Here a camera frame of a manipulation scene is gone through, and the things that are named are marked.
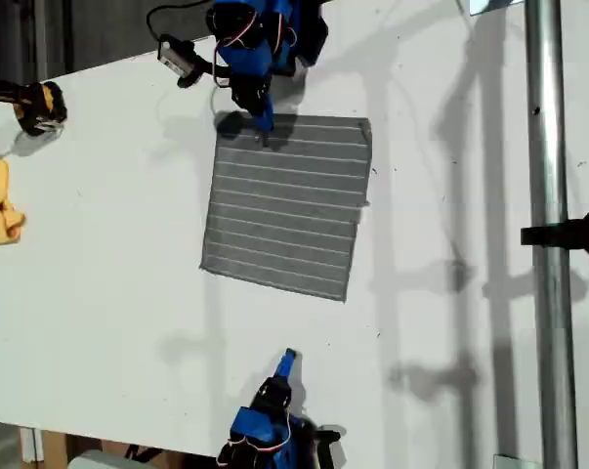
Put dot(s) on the black yellow clamp tool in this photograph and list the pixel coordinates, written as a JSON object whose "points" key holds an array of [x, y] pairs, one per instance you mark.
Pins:
{"points": [[35, 105]]}

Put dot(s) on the brown cardboard box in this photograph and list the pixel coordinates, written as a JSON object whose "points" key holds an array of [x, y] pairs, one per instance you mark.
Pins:
{"points": [[54, 449]]}

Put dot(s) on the black post clamp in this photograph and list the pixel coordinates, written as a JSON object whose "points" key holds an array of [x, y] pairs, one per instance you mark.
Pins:
{"points": [[567, 234]]}

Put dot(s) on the steel post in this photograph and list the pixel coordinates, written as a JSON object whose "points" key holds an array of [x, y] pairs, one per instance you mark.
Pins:
{"points": [[550, 146]]}

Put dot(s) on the grey striped towel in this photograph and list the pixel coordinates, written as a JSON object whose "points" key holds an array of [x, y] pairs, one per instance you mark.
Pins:
{"points": [[284, 210]]}

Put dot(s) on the black camera stalk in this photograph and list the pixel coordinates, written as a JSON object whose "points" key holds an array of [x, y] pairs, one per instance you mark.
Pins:
{"points": [[196, 71]]}

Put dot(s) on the white table bracket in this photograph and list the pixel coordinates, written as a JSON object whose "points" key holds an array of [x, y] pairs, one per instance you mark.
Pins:
{"points": [[30, 444]]}

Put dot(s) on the black camera box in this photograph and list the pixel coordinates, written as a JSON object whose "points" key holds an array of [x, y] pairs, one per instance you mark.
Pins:
{"points": [[174, 56], [327, 447]]}

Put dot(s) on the white plastic object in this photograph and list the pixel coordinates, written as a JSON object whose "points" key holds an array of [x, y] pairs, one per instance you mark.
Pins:
{"points": [[98, 461]]}

